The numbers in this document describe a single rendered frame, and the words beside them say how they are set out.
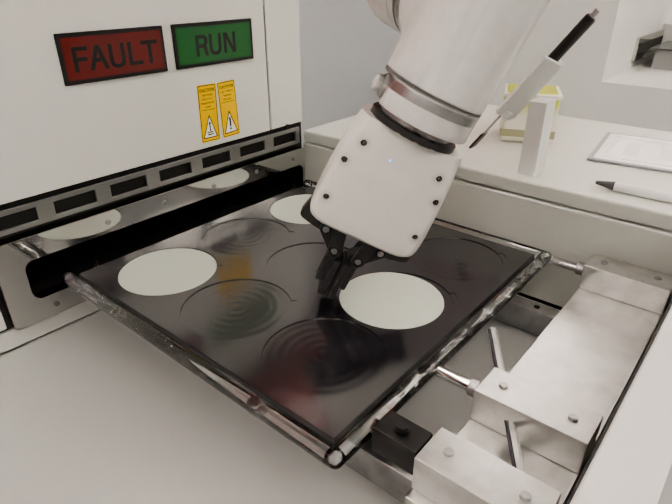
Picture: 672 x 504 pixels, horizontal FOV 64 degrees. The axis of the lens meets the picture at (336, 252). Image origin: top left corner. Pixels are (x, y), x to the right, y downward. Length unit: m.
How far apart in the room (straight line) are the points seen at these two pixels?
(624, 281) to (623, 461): 0.31
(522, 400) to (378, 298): 0.17
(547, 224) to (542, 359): 0.20
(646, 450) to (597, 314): 0.27
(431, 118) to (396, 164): 0.05
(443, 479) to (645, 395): 0.13
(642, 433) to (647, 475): 0.03
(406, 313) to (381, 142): 0.16
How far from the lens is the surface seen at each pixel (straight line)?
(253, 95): 0.76
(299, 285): 0.54
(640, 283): 0.60
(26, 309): 0.64
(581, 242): 0.65
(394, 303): 0.51
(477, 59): 0.40
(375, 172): 0.43
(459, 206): 0.70
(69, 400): 0.58
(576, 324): 0.56
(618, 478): 0.31
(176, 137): 0.69
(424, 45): 0.41
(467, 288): 0.54
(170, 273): 0.58
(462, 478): 0.36
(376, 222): 0.45
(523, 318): 0.63
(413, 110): 0.41
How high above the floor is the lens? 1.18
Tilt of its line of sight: 28 degrees down
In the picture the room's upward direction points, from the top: straight up
